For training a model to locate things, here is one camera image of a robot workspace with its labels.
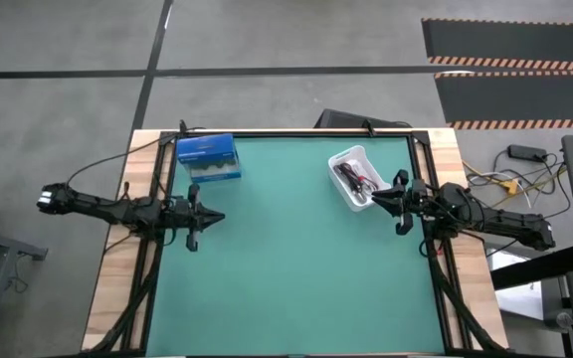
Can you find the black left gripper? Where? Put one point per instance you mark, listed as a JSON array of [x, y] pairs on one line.
[[187, 216]]

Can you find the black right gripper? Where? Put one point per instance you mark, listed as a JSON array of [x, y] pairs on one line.
[[416, 201]]

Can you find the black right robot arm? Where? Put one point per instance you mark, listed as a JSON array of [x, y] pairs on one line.
[[510, 224]]

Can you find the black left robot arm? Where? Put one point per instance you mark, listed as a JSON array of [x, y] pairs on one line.
[[97, 206]]

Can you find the white plastic bin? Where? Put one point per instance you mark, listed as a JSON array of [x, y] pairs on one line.
[[372, 161]]

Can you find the blue DualShock controller box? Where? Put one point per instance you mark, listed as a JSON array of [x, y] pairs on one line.
[[207, 151]]

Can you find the green table mat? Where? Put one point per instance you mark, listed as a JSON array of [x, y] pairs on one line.
[[291, 278]]

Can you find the black power adapter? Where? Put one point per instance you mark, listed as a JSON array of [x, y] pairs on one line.
[[527, 152]]

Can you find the black hazard-striped floor mat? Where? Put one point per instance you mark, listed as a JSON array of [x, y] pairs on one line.
[[515, 40], [515, 97]]

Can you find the black metal beam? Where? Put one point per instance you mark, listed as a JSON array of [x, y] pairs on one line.
[[540, 268]]

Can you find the black table frame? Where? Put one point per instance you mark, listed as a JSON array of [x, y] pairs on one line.
[[291, 134]]

